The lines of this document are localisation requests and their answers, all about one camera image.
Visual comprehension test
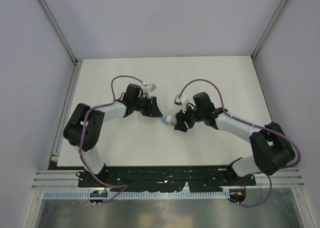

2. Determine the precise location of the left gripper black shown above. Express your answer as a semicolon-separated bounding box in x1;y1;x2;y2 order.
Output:
132;95;162;117

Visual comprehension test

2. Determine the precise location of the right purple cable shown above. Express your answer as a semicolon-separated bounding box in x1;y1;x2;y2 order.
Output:
178;79;302;209

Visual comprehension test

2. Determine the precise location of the purple cable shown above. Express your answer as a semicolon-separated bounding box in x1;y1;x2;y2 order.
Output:
78;75;148;205
178;79;302;209

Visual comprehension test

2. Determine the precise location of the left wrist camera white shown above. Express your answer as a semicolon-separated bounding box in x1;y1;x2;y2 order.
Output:
142;83;157;98

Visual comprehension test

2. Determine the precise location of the right aluminium frame post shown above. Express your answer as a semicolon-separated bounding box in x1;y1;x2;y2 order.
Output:
251;0;298;60

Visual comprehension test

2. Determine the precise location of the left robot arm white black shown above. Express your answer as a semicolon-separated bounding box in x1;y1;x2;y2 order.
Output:
63;83;163;187

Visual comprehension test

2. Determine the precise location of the left aluminium frame post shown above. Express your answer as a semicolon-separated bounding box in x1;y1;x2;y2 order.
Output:
31;0;78;64

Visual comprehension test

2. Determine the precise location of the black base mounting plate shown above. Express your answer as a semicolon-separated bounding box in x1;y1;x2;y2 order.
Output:
77;165;256;193

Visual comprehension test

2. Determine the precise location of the slotted grey cable duct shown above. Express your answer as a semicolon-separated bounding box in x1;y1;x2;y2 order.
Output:
43;189;230;200

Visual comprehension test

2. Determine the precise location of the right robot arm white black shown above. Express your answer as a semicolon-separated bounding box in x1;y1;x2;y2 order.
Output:
165;92;296;185

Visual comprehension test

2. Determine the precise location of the aluminium frame post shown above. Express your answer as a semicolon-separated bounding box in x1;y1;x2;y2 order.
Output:
31;0;78;64
251;0;298;60

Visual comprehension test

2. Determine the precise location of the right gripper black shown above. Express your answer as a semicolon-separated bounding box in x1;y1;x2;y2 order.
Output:
174;102;205;132

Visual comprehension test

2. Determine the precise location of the clear blue pill organizer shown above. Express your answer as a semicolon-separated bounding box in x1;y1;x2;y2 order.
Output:
161;116;170;126

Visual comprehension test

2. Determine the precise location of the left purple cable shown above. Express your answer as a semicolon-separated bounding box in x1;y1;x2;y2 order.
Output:
78;75;148;205

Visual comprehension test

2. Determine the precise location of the white vitamin pill bottle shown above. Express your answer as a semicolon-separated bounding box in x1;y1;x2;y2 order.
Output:
165;115;177;126

